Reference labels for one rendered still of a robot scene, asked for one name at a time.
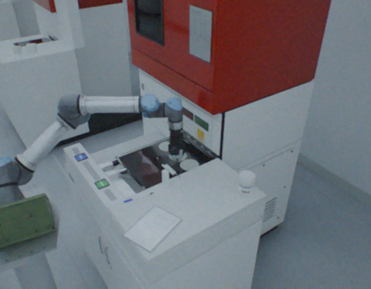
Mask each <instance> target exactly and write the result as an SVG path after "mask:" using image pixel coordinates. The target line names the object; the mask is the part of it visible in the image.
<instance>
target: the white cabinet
mask: <svg viewBox="0 0 371 289"><path fill-rule="evenodd" d="M65 167H66V165H65ZM66 172H67V177H68V179H69V184H70V188H71V191H72V196H73V200H74V203H75V208H76V212H77V215H78V220H79V224H80V229H81V234H82V239H83V242H84V246H85V250H86V251H87V253H88V255H89V256H90V258H91V259H92V261H93V263H94V265H95V266H96V268H97V271H98V272H99V273H100V275H101V277H102V279H103V280H104V282H105V284H106V286H107V287H108V288H109V289H251V284H252V280H253V273H254V267H255V263H256V257H257V247H258V243H259V237H260V230H261V226H262V220H263V218H261V219H259V220H258V221H256V222H255V223H253V224H252V225H250V226H247V227H246V228H244V229H242V230H241V231H239V232H237V233H236V234H234V235H232V236H231V237H229V238H227V239H226V240H224V241H223V242H221V243H218V244H217V245H215V246H214V247H211V248H210V249H209V250H207V251H205V252H204V253H202V254H201V255H199V256H197V257H195V258H194V259H192V260H190V261H188V262H187V263H185V264H183V265H182V266H180V267H178V268H176V269H175V270H174V271H172V272H170V273H169V274H166V275H164V276H163V277H161V278H160V279H158V280H157V281H154V282H153V283H151V284H148V282H147V281H146V280H145V278H144V276H143V274H142V273H141V272H140V271H139V270H138V268H137V266H136V265H135V263H134V262H133V261H132V259H131V258H130V257H129V255H128V253H127V252H126V251H125V249H124V247H123V246H122V245H121V243H120V242H119V241H118V240H117V238H116V237H115V235H114V234H113V232H112V230H110V228H109V227H108V226H107V225H106V223H105V222H104V220H103V219H102V218H101V216H100V214H99V213H98V212H97V210H96V209H95V207H94V205H93V204H92V203H91V201H90V200H89V198H88V197H87V195H86V194H85V193H84V192H83V190H82V189H81V188H80V186H79V184H78V182H77V181H76V179H75V178H74V177H73V176H72V174H71V173H70V171H69V170H68V168H67V167H66Z"/></svg>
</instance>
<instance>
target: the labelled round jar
mask: <svg viewBox="0 0 371 289"><path fill-rule="evenodd" d="M255 178H256V175H255V174H254V173H253V172H251V171H249V170H244V171H242V172H241V173H240V175H239V184H238V193H239V194H241V195H243V196H249V195H252V194H253V191H254V184H255Z"/></svg>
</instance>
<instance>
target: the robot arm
mask: <svg viewBox="0 0 371 289"><path fill-rule="evenodd" d="M57 108H58V112H59V113H57V119H56V120H55V121H54V122H53V123H52V124H51V125H50V126H49V127H48V128H47V129H46V130H45V131H44V132H43V133H42V134H41V136H40V137H39V138H38V139H37V140H36V141H35V142H34V143H33V144H32V145H31V146H30V147H29V148H28V149H27V150H26V151H25V152H24V153H23V154H18V155H17V156H16V157H15V158H14V159H13V160H12V159H11V157H10V156H3V157H0V205H3V204H7V203H10V202H14V201H17V200H20V199H24V198H26V197H25V196H24V195H23V193H22V192H21V191H20V189H19V186H21V185H25V184H27V183H29V182H30V180H32V178H33V176H34V172H35V171H36V170H37V168H36V165H37V164H38V163H39V162H40V161H41V160H42V159H43V158H44V157H45V156H46V155H47V154H48V153H49V151H50V150H51V149H52V148H53V147H54V146H55V145H57V144H58V143H59V142H60V141H61V140H62V139H63V137H64V136H65V135H66V134H67V133H68V132H69V131H70V130H75V129H76V128H78V127H79V125H83V124H85V123H87V122H88V120H89V118H90V116H91V113H129V112H143V117H144V118H149V119H151V118H164V117H167V118H168V121H167V123H168V127H169V130H170V131H171V132H170V141H169V143H170V144H169V145H168V151H169V153H170V155H171V156H172V158H173V159H174V161H176V162H179V161H180V160H181V159H182V157H183V155H184V153H185V150H186V147H185V144H183V143H184V139H183V132H181V131H182V129H183V114H182V109H183V107H182V101H181V99H180V98H178V97H172V98H168V99H167V102H159V99H158V98H157V97H156V96H155V95H153V94H147V95H144V96H85V95H65V96H63V97H62V98H60V100H59V101H58V105H57ZM181 133H182V134H181ZM176 155H178V159H177V158H176Z"/></svg>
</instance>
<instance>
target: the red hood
mask: <svg viewBox="0 0 371 289"><path fill-rule="evenodd" d="M331 2H332V0H127V11H128V24H129V37H130V50H131V57H132V64H133V65H135V66H136V67H138V68H140V69H141V70H143V71H144V72H145V73H147V74H148V75H150V76H152V77H153V78H154V79H157V80H159V81H160V82H161V83H163V84H165V85H166V86H167V87H169V88H171V89H172V90H174V91H175V92H176V93H178V94H179V95H182V96H184V97H185V98H187V99H189V100H190V101H191V102H192V103H194V104H195V105H197V106H199V107H200V108H202V109H203V110H205V111H208V112H209V113H210V114H211V115H213V116H214V115H216V114H219V113H222V112H224V111H228V110H231V109H234V108H236V107H240V106H241V105H244V104H247V103H249V102H252V101H255V100H258V99H260V98H263V97H265V96H270V95H273V94H274V93H278V92H280V91H283V90H286V89H289V88H291V87H294V86H296V85H299V84H302V83H304V82H307V81H309V80H314V78H315V74H316V69H317V64H318V62H319V57H320V49H321V46H322V41H323V36H324V32H325V28H326V25H327V20H328V15H329V12H330V6H331Z"/></svg>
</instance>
